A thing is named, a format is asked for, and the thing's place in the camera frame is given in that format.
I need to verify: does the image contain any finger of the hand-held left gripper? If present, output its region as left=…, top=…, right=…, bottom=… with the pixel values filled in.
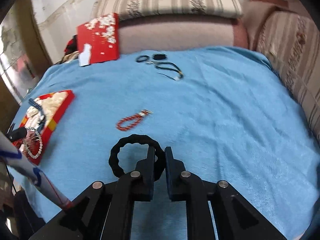
left=7, top=127, right=27, bottom=141

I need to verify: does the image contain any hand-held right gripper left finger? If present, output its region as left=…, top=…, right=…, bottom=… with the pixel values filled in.
left=30, top=146, right=157, bottom=240

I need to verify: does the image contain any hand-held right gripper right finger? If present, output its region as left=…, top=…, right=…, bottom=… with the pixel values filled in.
left=164, top=146, right=288, bottom=240

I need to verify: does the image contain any red plaid scrunchie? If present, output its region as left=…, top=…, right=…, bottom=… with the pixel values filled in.
left=24, top=130, right=42, bottom=153

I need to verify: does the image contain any white pearl bracelet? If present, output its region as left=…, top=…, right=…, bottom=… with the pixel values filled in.
left=24, top=129, right=43, bottom=159

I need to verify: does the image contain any watch with striped navy strap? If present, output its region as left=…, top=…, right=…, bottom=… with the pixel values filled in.
left=27, top=99, right=47, bottom=130

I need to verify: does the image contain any black wavy hair tie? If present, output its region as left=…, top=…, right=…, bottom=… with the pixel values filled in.
left=109, top=134, right=167, bottom=182

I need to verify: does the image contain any cream scrunchie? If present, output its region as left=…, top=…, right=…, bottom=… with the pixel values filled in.
left=41, top=92, right=69, bottom=117

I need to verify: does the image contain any red gift box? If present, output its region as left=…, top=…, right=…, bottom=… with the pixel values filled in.
left=11, top=90, right=75, bottom=166

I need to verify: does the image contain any red bead bracelet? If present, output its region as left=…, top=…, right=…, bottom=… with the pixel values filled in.
left=116, top=109, right=154, bottom=131

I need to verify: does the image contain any blue cloth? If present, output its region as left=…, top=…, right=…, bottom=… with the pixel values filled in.
left=6, top=45, right=314, bottom=240

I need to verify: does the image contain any pile of clothes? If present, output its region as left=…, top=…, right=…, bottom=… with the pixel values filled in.
left=59, top=35, right=81, bottom=64

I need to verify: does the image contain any red cat print box lid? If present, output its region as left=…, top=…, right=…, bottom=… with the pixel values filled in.
left=76, top=12, right=120, bottom=67

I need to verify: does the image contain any pink sofa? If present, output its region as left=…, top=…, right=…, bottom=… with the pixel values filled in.
left=117, top=14, right=248, bottom=54

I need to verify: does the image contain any striped floral cushion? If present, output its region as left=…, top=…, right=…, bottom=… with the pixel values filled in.
left=257, top=11, right=320, bottom=140

